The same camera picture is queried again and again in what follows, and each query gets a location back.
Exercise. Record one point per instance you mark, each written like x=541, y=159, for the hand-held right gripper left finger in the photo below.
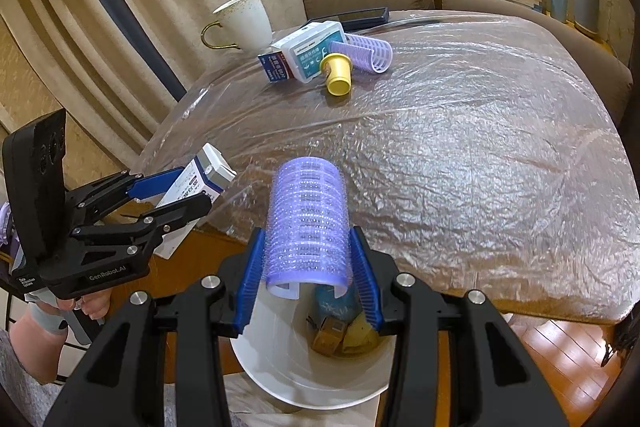
x=250, y=277

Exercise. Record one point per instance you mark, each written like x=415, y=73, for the clear plastic table cover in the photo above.
x=450, y=147

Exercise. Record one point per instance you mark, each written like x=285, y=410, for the grey speaker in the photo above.
x=558, y=3
x=586, y=7

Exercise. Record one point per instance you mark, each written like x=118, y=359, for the purple hair roller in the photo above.
x=370, y=49
x=307, y=217

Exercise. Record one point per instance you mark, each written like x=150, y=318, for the large white medicine box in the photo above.
x=310, y=49

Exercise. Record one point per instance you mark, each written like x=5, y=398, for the beige curtain with blue stripe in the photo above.
x=150, y=7

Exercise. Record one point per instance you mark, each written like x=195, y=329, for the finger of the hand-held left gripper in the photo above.
x=185, y=207
x=150, y=184

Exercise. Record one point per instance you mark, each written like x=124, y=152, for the small brown box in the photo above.
x=327, y=334

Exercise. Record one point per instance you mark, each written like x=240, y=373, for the blue patterned packet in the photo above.
x=335, y=304

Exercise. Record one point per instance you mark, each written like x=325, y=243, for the grey trousers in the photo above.
x=20, y=402

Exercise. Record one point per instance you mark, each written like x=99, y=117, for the person's left forearm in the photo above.
x=30, y=347

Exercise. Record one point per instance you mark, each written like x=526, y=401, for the yellow crumpled wrapper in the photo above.
x=360, y=337

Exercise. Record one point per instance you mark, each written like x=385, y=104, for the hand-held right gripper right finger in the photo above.
x=367, y=277

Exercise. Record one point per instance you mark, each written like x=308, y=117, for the blue red white medicine box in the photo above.
x=275, y=68

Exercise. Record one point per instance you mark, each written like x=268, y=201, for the white trash bin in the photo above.
x=280, y=357

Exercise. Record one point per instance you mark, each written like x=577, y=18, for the person's left hand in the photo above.
x=90, y=306

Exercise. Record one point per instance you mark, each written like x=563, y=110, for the yellow plastic cup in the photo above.
x=337, y=74

